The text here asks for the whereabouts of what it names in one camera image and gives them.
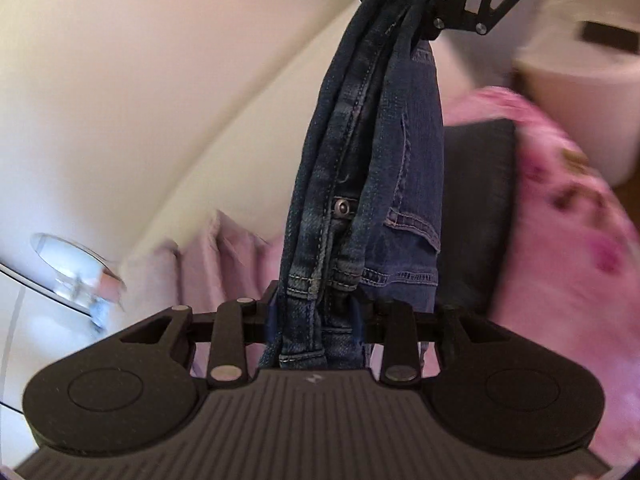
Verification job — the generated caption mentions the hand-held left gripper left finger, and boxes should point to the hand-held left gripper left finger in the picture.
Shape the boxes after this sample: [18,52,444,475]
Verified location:
[120,280,281,388]

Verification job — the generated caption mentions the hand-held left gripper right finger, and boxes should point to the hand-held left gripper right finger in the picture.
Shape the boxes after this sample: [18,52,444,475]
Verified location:
[350,295,506,388]

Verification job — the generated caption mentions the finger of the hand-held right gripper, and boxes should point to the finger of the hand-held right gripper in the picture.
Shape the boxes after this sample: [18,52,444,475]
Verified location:
[420,0,553,43]

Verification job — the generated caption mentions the blue denim jeans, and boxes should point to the blue denim jeans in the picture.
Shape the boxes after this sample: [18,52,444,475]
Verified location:
[259,0,447,372]

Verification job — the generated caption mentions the white nightstand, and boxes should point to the white nightstand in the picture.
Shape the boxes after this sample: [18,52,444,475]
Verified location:
[512,0,640,186]

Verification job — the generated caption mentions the flat black object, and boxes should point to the flat black object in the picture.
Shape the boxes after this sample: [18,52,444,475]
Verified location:
[580,20,640,55]

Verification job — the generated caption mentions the dark grey cloth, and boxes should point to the dark grey cloth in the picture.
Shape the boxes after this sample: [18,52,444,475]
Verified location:
[435,119,521,318]

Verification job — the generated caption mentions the pink floral blanket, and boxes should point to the pink floral blanket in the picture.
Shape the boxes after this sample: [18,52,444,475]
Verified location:
[440,85,640,461]

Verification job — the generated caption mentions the round shiny object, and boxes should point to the round shiny object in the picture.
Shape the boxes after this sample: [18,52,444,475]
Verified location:
[30,232,126,331]

